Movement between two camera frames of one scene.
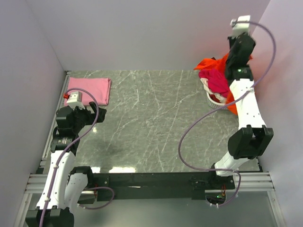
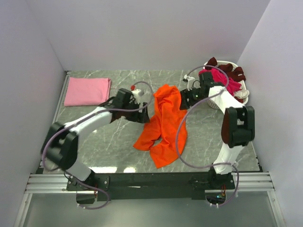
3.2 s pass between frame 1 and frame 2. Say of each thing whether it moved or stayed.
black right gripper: moved
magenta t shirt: stayed
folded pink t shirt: stayed
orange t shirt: moved
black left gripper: moved
